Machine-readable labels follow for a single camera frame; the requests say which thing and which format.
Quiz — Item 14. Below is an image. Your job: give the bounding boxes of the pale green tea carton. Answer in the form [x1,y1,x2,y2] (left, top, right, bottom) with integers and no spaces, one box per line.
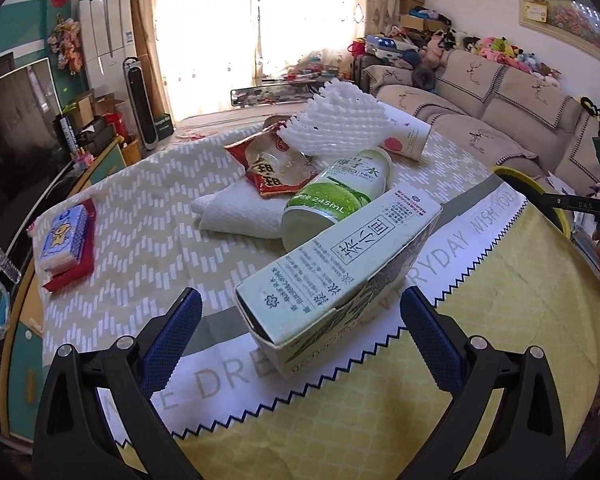
[235,184,442,378]

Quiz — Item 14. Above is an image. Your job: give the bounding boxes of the green drink can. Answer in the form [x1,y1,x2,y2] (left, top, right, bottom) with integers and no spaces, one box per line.
[282,148,392,252]

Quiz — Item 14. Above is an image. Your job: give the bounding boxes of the white paper cup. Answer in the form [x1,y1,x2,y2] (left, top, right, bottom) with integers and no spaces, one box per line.
[380,102,431,160]

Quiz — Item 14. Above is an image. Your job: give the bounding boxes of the red snack wrapper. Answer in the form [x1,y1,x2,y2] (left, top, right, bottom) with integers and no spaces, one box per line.
[224,122,318,197]

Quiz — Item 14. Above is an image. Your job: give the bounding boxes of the white foam fruit net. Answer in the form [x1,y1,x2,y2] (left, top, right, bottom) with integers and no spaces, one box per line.
[278,80,391,157]

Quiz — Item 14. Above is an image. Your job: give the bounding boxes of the teal tv cabinet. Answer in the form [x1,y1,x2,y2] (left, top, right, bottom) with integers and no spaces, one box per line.
[0,134,129,443]

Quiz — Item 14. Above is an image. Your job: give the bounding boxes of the red tray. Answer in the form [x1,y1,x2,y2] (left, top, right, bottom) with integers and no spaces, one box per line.
[40,198,97,292]

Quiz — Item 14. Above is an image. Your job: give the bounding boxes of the blue tissue pack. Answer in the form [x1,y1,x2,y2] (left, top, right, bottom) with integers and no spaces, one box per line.
[38,204,88,275]

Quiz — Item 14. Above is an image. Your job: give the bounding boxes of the clear water bottle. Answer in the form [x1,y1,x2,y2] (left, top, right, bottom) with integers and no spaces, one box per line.
[0,247,21,285]

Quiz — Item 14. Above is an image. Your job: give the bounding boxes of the patterned beige tablecloth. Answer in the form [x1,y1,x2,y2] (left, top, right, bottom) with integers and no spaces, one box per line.
[26,109,529,453]

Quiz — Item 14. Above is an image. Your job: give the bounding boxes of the white paper towel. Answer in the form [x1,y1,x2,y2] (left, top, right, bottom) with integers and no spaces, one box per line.
[192,178,290,240]

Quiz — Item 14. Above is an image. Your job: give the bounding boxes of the black television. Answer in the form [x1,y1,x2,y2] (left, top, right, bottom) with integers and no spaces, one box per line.
[0,58,68,247]

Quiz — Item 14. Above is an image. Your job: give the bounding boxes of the beige sofa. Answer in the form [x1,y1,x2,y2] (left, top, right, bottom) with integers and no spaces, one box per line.
[361,51,600,195]

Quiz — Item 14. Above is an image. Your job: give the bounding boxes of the black tower fan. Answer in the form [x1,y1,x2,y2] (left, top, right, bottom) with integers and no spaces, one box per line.
[122,56,159,151]

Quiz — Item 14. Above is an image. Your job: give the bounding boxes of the pink artificial flowers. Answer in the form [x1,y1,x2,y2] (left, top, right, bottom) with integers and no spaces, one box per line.
[47,15,83,75]

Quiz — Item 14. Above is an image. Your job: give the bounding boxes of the white air conditioner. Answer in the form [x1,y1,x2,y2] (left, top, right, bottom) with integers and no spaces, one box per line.
[79,0,136,101]

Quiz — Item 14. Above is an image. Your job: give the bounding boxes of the cream window curtains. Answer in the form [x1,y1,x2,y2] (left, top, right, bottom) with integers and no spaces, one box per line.
[136,0,398,122]

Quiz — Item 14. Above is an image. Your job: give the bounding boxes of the framed wall picture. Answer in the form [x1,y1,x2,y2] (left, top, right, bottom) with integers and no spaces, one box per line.
[519,0,600,61]

